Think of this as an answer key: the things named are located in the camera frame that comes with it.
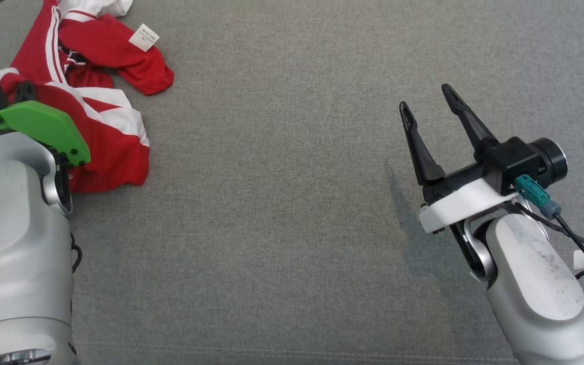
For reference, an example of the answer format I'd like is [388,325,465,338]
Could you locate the red white striped shorts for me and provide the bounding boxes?
[0,67,151,194]

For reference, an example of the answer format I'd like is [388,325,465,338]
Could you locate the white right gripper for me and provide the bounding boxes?
[399,83,519,234]

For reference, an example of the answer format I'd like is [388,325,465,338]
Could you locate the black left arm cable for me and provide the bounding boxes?
[70,232,83,274]

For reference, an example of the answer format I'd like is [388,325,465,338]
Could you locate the thin black looped cable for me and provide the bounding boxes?
[515,201,584,279]

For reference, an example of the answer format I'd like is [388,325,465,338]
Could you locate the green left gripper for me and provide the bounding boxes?
[0,81,91,196]

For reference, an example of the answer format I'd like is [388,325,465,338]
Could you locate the grey fabric sofa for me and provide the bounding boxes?
[0,0,584,365]

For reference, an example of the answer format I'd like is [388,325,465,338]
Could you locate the teal right camera connector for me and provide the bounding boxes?
[515,174,562,220]

